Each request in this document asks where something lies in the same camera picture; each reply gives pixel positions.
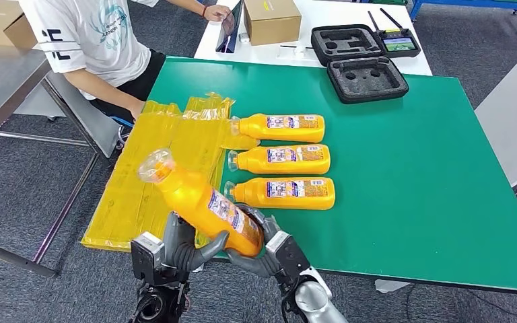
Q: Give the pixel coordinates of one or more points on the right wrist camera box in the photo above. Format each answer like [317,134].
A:
[289,258]

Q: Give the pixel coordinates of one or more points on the red wristband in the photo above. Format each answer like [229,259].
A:
[205,10]

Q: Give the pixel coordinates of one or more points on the person's left forearm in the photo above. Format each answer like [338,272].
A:
[187,3]

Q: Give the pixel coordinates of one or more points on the orange detergent bottle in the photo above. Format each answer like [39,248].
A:
[191,200]
[254,194]
[254,160]
[258,129]

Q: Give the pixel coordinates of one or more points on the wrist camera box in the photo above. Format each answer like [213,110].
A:
[145,256]
[289,258]

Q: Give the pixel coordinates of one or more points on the person's right forearm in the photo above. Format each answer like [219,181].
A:
[102,91]

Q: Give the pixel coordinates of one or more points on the green crate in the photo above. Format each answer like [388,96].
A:
[388,2]

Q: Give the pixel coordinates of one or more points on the yellow plastic sheet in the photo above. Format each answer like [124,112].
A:
[124,200]

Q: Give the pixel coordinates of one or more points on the plain cardboard box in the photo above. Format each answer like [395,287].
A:
[0,22]

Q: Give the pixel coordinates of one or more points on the white table foot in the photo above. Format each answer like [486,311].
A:
[194,267]
[390,286]

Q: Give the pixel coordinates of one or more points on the small white charger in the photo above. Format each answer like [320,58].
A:
[244,38]

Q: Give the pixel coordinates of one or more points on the black remote controller with antennas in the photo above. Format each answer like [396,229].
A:
[399,44]

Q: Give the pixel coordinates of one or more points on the black tablet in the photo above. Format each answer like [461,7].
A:
[227,31]

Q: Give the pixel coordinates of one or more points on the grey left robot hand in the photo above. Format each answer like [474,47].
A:
[180,254]

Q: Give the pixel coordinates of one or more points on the steel table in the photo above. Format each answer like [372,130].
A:
[4,80]

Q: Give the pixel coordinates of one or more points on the white table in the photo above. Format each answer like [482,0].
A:
[330,13]

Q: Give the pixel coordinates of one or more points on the clear plastic packet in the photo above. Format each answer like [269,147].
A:
[301,52]

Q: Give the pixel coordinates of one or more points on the black pen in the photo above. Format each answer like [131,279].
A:
[294,47]

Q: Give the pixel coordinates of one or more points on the blue cart frame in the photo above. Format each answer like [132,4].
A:
[463,3]

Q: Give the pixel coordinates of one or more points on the person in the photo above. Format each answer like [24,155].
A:
[93,40]

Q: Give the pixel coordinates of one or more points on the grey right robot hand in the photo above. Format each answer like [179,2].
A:
[254,267]

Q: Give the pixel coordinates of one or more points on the person's right hand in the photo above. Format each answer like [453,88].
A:
[138,110]

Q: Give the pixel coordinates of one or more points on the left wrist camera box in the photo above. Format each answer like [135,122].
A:
[145,256]

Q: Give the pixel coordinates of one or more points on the grey metal panel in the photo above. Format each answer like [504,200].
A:
[84,120]

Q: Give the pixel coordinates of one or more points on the cardboard box with yellow mark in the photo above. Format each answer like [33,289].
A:
[272,22]

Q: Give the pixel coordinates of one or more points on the person's left hand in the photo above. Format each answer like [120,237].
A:
[218,12]

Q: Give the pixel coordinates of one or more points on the black foam-lined case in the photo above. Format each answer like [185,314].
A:
[365,96]

